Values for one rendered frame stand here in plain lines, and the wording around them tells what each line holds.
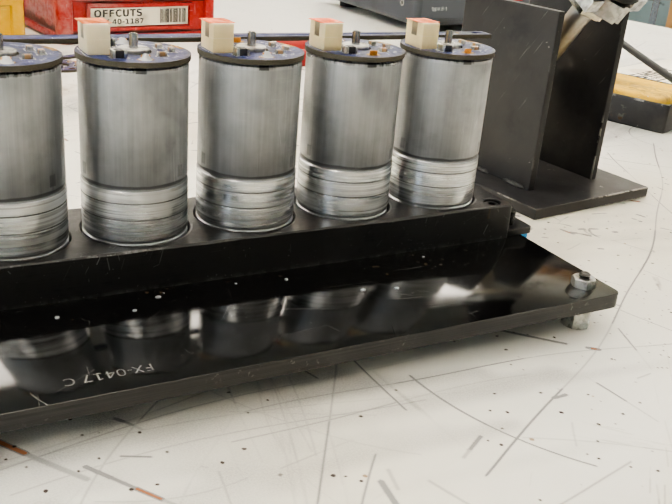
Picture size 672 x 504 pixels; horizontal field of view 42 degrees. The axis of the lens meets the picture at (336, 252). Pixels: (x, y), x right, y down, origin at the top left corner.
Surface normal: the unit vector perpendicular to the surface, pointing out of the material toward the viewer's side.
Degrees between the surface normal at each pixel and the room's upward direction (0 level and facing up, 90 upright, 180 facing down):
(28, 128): 90
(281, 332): 0
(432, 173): 90
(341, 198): 90
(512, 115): 90
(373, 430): 0
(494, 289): 0
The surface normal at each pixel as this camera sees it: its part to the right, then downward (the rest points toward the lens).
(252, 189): 0.18, 0.40
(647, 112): -0.65, 0.25
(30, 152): 0.65, 0.35
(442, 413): 0.08, -0.91
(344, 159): -0.07, 0.39
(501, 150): -0.82, 0.17
